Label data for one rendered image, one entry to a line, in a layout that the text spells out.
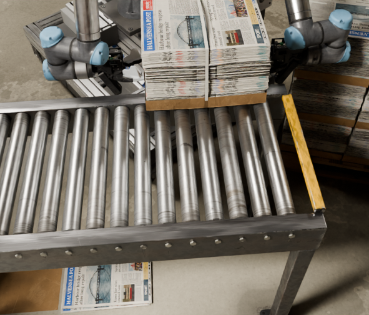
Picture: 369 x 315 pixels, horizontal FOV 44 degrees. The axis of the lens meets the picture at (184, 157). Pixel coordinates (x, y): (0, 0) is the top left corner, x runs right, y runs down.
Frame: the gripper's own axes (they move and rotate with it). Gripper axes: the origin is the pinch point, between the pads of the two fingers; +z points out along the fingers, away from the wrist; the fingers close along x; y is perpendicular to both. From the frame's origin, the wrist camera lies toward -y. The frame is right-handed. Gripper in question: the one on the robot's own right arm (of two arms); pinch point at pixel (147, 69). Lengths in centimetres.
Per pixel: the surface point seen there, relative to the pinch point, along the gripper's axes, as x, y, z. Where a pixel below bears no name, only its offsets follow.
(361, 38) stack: 5, 4, 76
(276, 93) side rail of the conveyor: -17.0, -0.3, 42.2
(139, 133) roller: -30.4, -1.2, -2.8
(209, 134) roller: -32.2, -1.6, 18.6
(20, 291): -40, -82, -62
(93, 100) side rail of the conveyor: -15.1, -0.2, -17.8
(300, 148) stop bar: -42, 0, 44
